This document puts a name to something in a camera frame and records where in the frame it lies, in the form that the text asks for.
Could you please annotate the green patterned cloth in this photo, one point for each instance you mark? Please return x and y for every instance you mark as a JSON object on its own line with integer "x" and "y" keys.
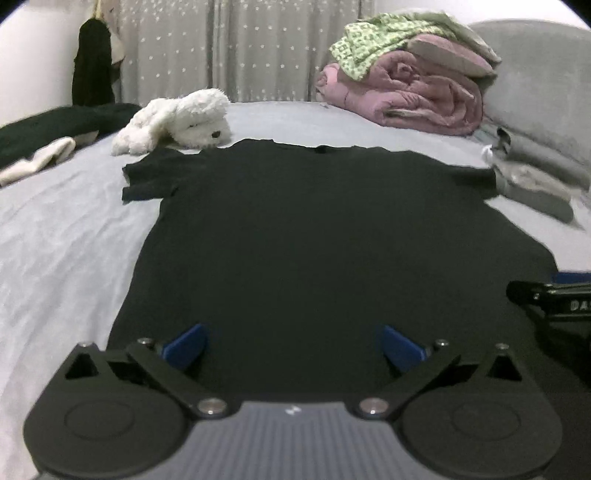
{"x": 366, "y": 41}

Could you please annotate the white cloth by black garment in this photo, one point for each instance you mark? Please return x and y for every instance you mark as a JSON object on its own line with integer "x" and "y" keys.
{"x": 55, "y": 152}

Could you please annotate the grey white sock pile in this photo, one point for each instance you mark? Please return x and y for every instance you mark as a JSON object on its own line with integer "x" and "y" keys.
{"x": 526, "y": 183}

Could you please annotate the grey padded headboard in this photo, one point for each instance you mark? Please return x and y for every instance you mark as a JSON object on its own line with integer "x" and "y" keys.
{"x": 538, "y": 105}

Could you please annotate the pink grey pillow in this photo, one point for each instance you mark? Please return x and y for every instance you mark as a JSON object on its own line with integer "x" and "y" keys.
{"x": 451, "y": 55}

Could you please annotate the black t-shirt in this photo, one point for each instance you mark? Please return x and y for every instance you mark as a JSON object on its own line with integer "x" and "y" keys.
{"x": 295, "y": 258}

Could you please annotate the grey dotted curtain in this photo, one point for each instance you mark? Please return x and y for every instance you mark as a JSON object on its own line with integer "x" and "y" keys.
{"x": 260, "y": 50}

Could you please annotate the white plush dog toy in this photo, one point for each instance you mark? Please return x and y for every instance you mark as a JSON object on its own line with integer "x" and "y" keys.
{"x": 195, "y": 121}

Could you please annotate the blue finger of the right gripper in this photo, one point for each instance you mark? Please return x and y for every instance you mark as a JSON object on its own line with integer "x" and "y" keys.
{"x": 567, "y": 277}

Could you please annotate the black garment on bed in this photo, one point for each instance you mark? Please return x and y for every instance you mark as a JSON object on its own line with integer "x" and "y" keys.
{"x": 23, "y": 138}

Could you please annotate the hanging black coat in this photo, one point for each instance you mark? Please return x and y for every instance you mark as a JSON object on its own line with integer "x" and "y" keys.
{"x": 91, "y": 81}

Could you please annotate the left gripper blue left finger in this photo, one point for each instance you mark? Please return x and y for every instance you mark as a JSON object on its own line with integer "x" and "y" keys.
{"x": 164, "y": 364}

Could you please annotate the folded pink quilt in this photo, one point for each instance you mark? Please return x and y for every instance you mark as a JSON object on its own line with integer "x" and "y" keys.
{"x": 405, "y": 91}

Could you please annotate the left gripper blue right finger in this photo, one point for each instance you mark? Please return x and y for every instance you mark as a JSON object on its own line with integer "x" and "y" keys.
{"x": 419, "y": 367}

